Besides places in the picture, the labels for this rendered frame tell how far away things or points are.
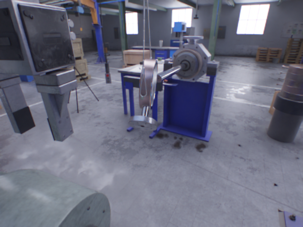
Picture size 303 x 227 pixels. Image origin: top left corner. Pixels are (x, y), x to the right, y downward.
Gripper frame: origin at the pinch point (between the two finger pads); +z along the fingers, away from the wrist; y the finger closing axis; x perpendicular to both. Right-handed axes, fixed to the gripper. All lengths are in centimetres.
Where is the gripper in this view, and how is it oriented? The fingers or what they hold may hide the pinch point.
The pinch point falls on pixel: (40, 122)
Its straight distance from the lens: 56.7
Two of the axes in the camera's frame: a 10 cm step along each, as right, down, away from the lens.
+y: 9.6, 1.1, -2.4
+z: 0.1, 9.0, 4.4
